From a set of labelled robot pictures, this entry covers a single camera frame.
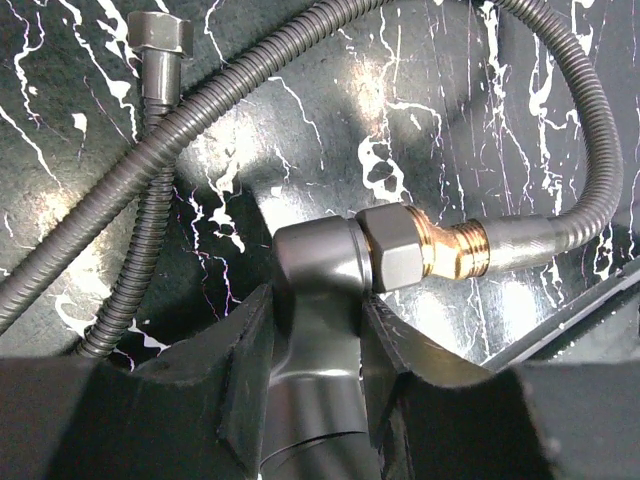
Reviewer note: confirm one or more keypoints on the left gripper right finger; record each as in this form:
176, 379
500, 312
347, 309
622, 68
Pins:
500, 425

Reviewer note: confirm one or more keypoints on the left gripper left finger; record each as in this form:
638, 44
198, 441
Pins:
196, 411

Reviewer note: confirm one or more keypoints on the black marble pattern mat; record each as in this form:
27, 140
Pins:
450, 105

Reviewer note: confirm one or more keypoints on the black faucet fitting brass ends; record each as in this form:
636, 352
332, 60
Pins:
355, 392

